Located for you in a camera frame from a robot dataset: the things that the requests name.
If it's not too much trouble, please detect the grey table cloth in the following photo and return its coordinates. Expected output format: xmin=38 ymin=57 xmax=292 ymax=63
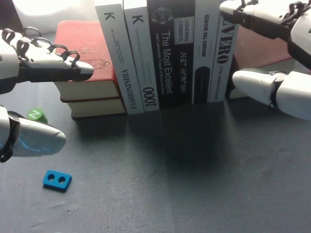
xmin=0 ymin=31 xmax=311 ymax=233

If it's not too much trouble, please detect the blue block with two holes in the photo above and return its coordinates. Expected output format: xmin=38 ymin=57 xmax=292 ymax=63
xmin=42 ymin=169 xmax=73 ymax=194

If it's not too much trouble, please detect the green cylinder with letter N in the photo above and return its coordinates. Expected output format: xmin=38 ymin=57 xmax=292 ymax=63
xmin=26 ymin=109 xmax=48 ymax=123

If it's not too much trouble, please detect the faded red hardcover book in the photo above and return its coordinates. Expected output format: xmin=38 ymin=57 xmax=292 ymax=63
xmin=228 ymin=24 xmax=301 ymax=100

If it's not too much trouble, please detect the black book The Most Excellent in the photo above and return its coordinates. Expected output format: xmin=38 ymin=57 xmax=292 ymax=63
xmin=147 ymin=0 xmax=182 ymax=109

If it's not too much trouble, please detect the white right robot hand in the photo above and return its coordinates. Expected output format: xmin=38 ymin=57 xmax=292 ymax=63
xmin=219 ymin=0 xmax=311 ymax=121

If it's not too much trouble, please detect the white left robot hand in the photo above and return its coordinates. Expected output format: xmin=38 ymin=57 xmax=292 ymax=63
xmin=0 ymin=26 xmax=95 ymax=164

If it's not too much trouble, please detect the white book 1000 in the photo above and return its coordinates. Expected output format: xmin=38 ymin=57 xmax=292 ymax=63
xmin=123 ymin=0 xmax=160 ymax=113

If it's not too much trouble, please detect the white book with black serif title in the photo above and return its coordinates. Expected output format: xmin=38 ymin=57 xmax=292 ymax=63
xmin=208 ymin=9 xmax=240 ymax=103

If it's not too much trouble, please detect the red cloth-covered book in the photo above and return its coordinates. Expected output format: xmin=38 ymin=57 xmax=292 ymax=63
xmin=53 ymin=20 xmax=120 ymax=100

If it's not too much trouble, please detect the white book FASHIONINDIA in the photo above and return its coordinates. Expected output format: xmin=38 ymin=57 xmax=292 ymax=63
xmin=94 ymin=3 xmax=145 ymax=115

